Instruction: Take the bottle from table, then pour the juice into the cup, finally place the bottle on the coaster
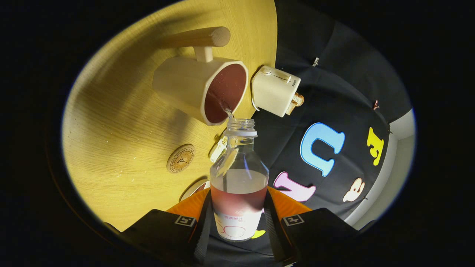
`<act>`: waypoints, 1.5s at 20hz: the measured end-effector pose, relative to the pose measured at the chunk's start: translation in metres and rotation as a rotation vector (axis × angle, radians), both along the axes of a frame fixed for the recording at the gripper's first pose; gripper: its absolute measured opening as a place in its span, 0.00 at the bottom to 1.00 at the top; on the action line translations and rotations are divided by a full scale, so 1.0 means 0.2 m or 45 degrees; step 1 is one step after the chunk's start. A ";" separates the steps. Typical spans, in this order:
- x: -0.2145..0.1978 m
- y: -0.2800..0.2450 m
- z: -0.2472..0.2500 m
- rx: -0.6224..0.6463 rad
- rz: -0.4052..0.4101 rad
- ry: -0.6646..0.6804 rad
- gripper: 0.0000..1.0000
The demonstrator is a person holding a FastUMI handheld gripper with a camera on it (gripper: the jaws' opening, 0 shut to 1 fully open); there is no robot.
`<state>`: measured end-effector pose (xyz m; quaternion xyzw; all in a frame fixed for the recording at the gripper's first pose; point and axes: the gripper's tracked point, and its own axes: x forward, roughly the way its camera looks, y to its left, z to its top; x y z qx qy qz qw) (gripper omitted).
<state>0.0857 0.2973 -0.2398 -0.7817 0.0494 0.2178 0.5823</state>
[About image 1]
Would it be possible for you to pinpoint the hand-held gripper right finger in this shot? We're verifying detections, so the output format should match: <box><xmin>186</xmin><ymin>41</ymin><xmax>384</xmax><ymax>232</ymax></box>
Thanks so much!
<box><xmin>263</xmin><ymin>186</ymin><xmax>361</xmax><ymax>267</ymax></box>

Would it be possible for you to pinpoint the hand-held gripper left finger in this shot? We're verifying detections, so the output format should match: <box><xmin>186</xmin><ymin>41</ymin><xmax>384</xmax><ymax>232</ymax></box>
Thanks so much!
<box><xmin>104</xmin><ymin>187</ymin><xmax>214</xmax><ymax>267</ymax></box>

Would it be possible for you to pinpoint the clear juice bottle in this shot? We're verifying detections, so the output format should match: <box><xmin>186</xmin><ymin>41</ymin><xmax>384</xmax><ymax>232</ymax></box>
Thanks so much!
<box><xmin>210</xmin><ymin>118</ymin><xmax>269</xmax><ymax>242</ymax></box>

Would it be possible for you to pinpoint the round wooden coaster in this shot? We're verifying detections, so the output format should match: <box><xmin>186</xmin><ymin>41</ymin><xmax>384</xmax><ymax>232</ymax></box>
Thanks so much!
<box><xmin>166</xmin><ymin>144</ymin><xmax>196</xmax><ymax>174</ymax></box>

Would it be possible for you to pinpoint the cream cup with wooden handle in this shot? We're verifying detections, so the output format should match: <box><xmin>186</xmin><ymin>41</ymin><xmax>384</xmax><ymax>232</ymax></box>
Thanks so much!
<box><xmin>152</xmin><ymin>27</ymin><xmax>249</xmax><ymax>126</ymax></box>

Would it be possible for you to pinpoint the white round plate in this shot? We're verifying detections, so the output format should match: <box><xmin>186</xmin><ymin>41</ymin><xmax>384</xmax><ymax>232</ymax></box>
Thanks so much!
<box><xmin>180</xmin><ymin>179</ymin><xmax>211</xmax><ymax>202</ymax></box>

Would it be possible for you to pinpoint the small white dish of beans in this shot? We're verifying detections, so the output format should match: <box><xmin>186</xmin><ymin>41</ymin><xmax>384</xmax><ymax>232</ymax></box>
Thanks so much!
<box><xmin>210</xmin><ymin>136</ymin><xmax>228</xmax><ymax>163</ymax></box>

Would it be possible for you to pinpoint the wooden table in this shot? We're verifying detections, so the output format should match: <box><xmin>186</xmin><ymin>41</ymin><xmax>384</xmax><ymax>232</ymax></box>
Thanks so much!
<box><xmin>61</xmin><ymin>0</ymin><xmax>278</xmax><ymax>232</ymax></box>

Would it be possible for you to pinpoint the cream toaster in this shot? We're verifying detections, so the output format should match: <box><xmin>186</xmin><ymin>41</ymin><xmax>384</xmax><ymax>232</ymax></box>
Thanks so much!
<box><xmin>251</xmin><ymin>65</ymin><xmax>301</xmax><ymax>118</ymax></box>

